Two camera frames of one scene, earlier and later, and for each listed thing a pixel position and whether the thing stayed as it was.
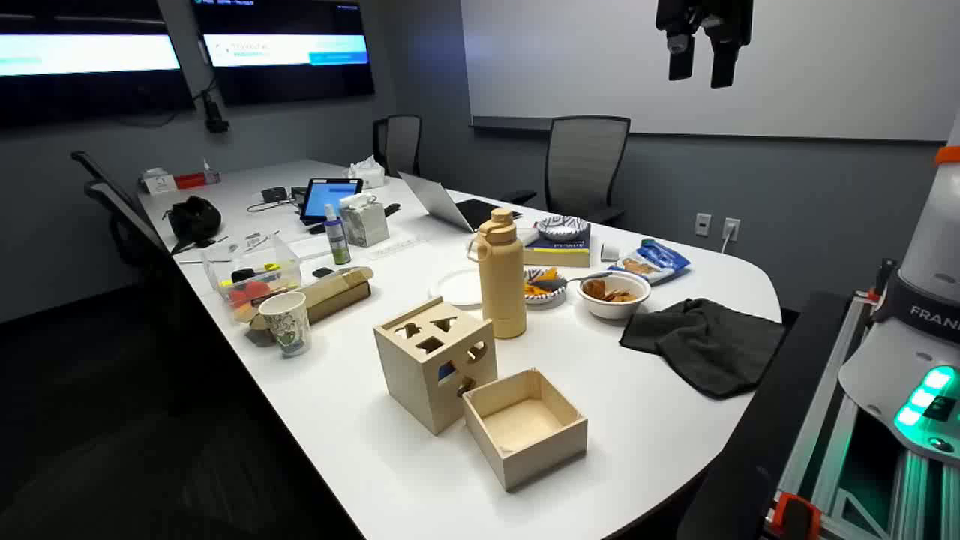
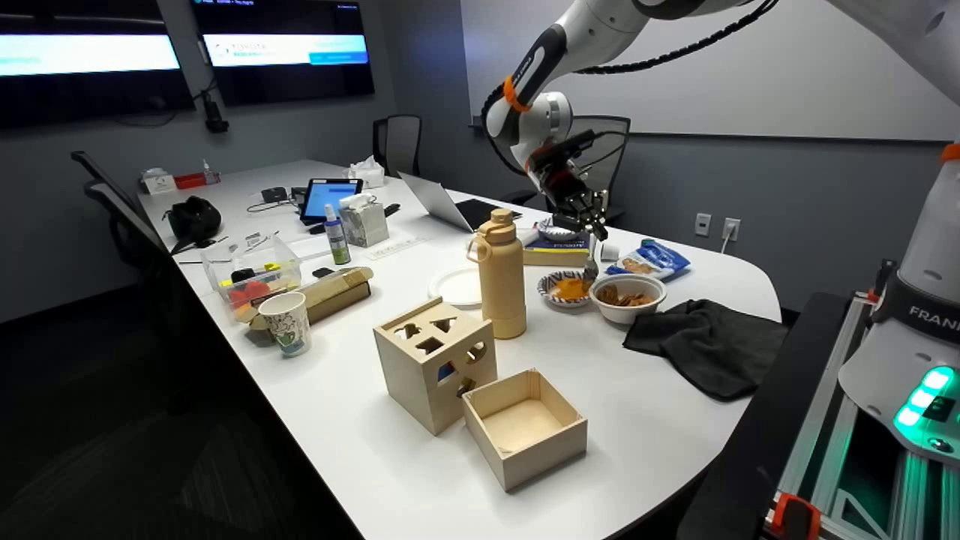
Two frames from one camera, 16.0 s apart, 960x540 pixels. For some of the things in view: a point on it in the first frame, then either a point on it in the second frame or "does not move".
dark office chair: (396, 146) does not move
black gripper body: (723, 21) → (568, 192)
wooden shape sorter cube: (433, 354) does not move
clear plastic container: (249, 271) does not move
